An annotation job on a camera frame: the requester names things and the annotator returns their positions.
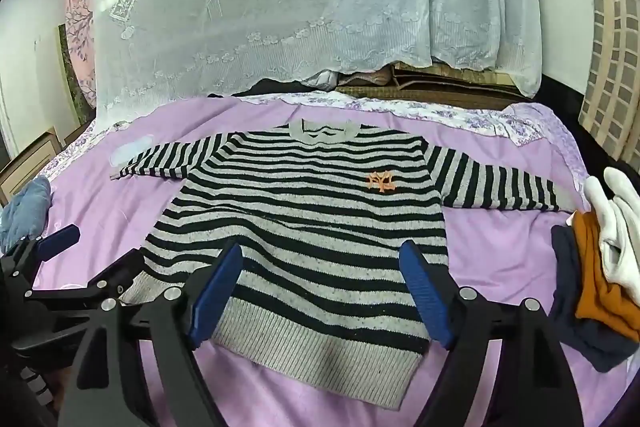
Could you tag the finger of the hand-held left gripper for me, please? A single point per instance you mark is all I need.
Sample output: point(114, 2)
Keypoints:
point(57, 239)
point(117, 274)

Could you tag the white padded garment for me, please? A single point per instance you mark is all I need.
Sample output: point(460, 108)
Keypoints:
point(322, 79)

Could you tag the pink floral pillow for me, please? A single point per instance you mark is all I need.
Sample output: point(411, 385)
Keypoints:
point(80, 37)

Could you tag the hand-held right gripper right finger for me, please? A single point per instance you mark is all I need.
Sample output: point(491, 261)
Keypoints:
point(425, 302)

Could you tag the dark cloth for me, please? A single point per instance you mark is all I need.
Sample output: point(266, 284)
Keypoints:
point(260, 88)

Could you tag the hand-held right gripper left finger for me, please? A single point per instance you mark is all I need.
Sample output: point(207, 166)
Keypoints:
point(215, 297)

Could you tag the blue cloth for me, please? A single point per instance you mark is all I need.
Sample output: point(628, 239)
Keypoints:
point(25, 207)

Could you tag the pink striped cloth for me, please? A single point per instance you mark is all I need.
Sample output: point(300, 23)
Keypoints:
point(365, 79)

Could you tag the brown woven mats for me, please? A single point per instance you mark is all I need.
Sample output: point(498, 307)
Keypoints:
point(450, 87)

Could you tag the beige grey checked cloth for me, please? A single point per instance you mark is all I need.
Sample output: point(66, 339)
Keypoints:
point(610, 57)

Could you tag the orange garment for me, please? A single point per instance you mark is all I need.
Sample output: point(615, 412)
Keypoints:
point(595, 287)

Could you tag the wooden cabinet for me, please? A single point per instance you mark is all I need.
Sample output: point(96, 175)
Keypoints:
point(30, 157)

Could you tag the black grey striped sweater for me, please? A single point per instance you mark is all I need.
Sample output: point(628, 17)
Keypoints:
point(300, 217)

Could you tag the pink bed sheet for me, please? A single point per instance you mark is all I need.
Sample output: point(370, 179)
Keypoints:
point(500, 247)

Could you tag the navy garment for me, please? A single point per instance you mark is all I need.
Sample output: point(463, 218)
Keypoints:
point(570, 307)

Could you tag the green wall picture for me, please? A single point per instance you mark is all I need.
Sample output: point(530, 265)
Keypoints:
point(70, 72)

